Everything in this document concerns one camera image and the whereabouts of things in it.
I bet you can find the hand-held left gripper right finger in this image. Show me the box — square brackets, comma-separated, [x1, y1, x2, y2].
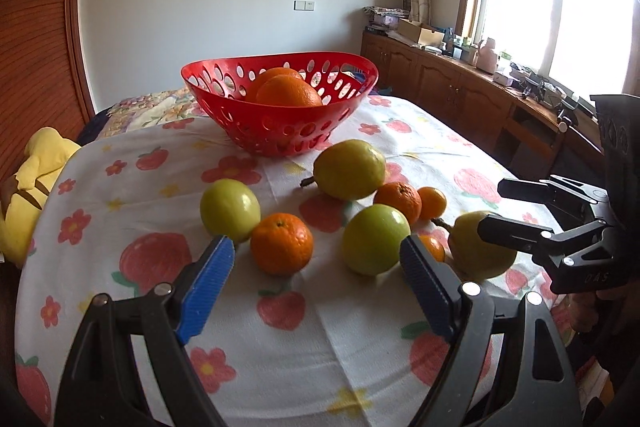
[399, 234, 583, 427]

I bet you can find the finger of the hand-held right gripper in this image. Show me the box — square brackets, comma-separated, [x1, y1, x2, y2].
[476, 213, 628, 294]
[497, 175, 611, 230]

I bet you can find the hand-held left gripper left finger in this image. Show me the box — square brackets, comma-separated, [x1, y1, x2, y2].
[54, 234, 236, 427]

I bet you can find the small yellow-green pear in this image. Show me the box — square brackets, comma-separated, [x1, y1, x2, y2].
[432, 210, 517, 280]

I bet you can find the small tangerine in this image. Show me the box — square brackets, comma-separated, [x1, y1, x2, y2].
[416, 186, 447, 221]
[419, 234, 446, 264]

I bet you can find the green apple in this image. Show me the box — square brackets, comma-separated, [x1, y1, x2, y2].
[200, 178, 262, 244]
[341, 204, 412, 277]

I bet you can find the medium tangerine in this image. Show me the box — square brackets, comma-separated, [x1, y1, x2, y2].
[373, 182, 422, 228]
[250, 213, 314, 277]

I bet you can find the large yellow-green pear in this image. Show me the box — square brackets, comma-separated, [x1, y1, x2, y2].
[300, 139, 387, 201]

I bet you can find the red perforated plastic basket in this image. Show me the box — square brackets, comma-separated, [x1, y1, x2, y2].
[180, 52, 379, 158]

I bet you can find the white strawberry print tablecloth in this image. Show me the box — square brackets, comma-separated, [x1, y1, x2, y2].
[14, 94, 616, 427]

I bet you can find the white jug on cabinet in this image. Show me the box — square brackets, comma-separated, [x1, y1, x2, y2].
[476, 38, 501, 72]

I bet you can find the wooden cabinet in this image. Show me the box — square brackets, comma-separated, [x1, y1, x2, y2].
[361, 29, 608, 188]

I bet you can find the wooden framed window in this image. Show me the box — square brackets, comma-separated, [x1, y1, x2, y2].
[465, 0, 640, 98]

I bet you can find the floral blanket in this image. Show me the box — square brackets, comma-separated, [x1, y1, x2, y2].
[95, 88, 211, 140]

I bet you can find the open cardboard box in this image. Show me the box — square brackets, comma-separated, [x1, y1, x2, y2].
[397, 18, 446, 48]

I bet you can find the large orange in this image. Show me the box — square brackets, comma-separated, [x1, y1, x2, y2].
[245, 67, 305, 102]
[255, 75, 324, 108]

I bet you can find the yellow plush toy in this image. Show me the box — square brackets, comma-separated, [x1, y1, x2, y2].
[0, 127, 82, 269]

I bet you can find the folded patterned cloth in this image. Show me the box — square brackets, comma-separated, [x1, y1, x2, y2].
[363, 6, 410, 18]

